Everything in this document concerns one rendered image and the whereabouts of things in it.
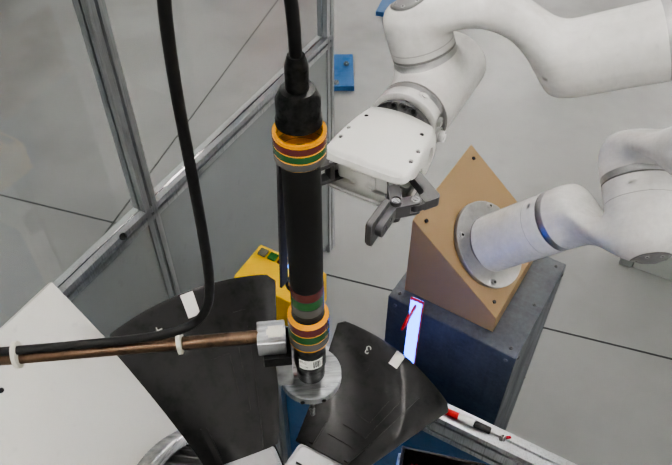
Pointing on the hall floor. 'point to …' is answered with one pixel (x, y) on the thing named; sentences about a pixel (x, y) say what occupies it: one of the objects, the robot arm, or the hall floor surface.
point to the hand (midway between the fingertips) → (335, 213)
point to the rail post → (283, 428)
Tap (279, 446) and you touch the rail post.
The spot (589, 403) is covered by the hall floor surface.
